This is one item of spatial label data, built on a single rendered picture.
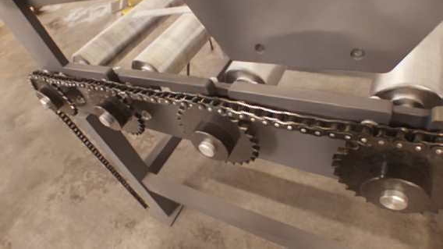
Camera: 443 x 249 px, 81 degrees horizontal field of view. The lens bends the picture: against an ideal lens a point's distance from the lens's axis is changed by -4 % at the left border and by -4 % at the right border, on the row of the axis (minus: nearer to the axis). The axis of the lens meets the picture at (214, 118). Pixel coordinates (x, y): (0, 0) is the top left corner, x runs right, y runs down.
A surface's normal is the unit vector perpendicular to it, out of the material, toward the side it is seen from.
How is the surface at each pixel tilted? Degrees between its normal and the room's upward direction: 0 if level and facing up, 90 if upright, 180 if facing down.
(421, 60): 9
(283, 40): 90
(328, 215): 0
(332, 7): 90
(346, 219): 0
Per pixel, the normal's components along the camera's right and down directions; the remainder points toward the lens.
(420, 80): -0.14, -0.66
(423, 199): -0.47, 0.70
